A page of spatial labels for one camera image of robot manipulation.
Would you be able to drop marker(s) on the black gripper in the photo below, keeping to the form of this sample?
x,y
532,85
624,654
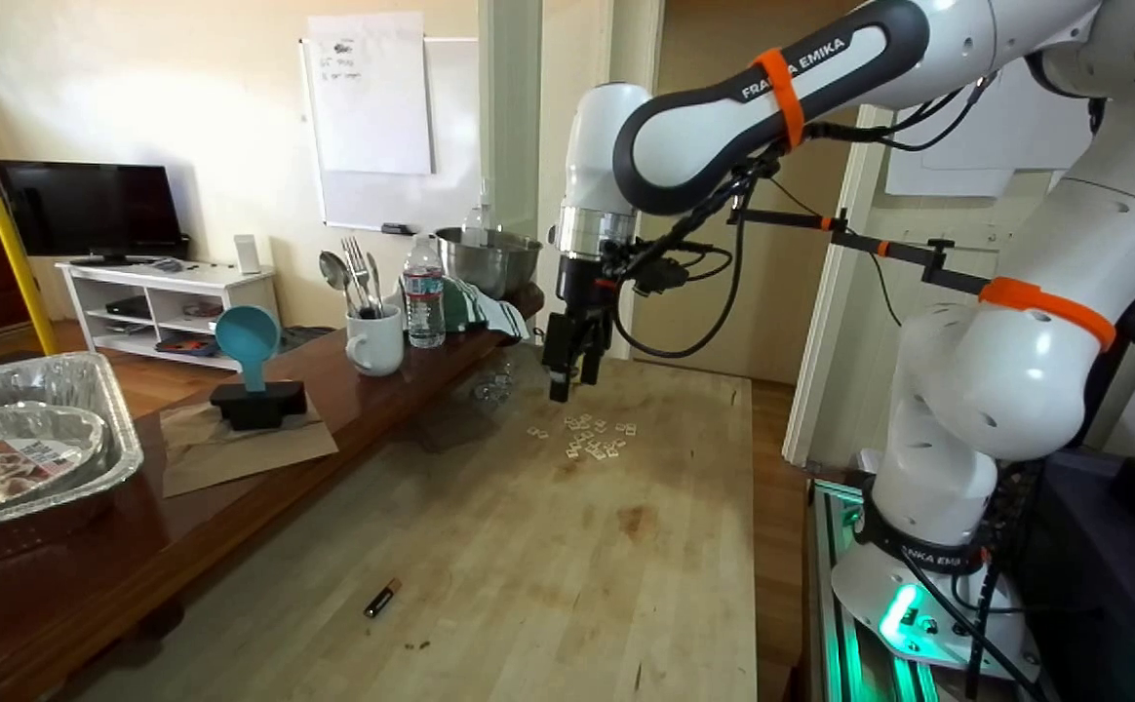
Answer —
x,y
585,299

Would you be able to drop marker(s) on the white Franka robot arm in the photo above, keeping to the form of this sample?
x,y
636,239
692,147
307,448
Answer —
x,y
1047,374

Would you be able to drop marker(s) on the clear plastic wrap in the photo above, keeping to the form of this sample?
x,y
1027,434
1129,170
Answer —
x,y
493,384

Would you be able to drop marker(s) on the green striped white towel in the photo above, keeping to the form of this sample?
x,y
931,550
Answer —
x,y
493,314

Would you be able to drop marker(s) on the steel mixing bowl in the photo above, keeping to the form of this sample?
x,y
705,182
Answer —
x,y
493,261

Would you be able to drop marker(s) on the clear plastic water bottle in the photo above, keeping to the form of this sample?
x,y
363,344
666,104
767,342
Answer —
x,y
423,299

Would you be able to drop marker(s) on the clear pump dispenser bottle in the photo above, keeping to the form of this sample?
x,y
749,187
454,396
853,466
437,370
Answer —
x,y
477,222

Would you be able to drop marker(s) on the white mug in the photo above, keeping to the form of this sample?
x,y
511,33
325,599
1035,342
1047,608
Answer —
x,y
374,344

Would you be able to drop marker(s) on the pale kitchen utensil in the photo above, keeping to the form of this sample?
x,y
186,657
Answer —
x,y
363,274

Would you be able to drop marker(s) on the metal spoon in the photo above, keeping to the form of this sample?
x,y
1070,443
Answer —
x,y
333,269

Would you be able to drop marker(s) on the black marker pen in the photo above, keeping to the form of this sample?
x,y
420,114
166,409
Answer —
x,y
378,599

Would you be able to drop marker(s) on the black base block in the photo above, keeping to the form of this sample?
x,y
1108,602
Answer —
x,y
259,408

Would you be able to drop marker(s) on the teal plastic funnel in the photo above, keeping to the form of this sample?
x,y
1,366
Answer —
x,y
248,342

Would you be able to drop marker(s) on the white flipchart paper sheet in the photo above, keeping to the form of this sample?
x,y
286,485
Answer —
x,y
373,91

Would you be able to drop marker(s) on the small white box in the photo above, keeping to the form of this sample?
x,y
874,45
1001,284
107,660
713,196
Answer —
x,y
248,253

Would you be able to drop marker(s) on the brown cardboard sheet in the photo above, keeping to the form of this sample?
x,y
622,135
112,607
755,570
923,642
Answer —
x,y
239,453

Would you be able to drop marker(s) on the white shelf unit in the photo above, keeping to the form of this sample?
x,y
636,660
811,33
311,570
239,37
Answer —
x,y
176,304

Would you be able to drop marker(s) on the whiteboard with handwriting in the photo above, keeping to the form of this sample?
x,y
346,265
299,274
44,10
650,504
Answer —
x,y
970,156

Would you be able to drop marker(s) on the large aluminium foil tray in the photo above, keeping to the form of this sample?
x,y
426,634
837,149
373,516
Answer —
x,y
104,391

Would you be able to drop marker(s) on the black flat screen television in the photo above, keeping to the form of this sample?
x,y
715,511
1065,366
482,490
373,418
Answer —
x,y
91,208

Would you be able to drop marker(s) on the brown wooden counter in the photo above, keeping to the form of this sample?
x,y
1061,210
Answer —
x,y
73,587

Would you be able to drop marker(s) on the yellow stick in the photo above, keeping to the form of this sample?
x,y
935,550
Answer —
x,y
21,274

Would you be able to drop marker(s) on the small crumpled foil tray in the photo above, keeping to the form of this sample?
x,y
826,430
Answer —
x,y
21,453

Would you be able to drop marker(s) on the dark blue cabinet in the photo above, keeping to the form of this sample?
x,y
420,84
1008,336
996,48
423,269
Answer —
x,y
1113,624

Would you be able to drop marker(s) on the wall whiteboard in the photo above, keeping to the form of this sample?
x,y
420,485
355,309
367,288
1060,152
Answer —
x,y
454,131

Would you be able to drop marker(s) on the black camera mount rod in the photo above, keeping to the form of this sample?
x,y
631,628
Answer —
x,y
937,258

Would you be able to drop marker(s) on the aluminium mounting frame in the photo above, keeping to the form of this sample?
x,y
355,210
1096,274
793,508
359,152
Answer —
x,y
841,648

